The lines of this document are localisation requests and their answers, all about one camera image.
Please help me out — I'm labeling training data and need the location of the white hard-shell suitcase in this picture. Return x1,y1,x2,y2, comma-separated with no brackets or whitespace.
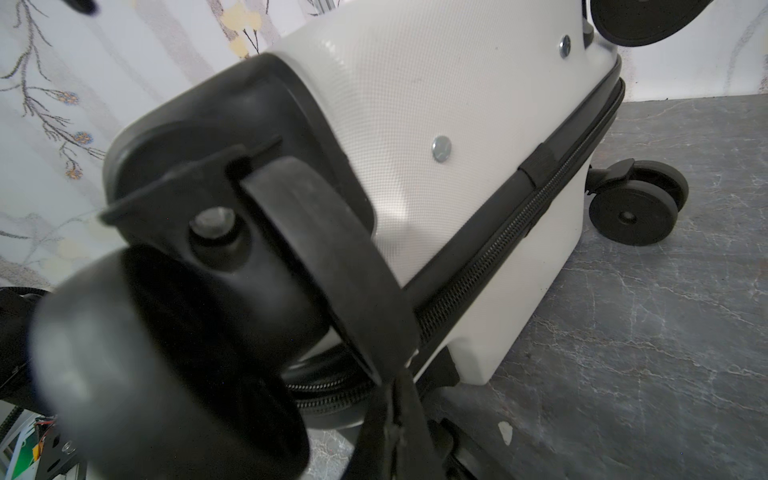
30,1,706,479

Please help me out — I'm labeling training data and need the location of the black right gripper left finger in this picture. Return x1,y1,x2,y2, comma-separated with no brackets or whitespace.
343,369,445,480

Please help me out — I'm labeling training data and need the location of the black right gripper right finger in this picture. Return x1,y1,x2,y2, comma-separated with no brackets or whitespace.
440,419,514,480

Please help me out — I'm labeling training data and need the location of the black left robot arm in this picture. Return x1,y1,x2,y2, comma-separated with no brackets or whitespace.
1,286,53,416

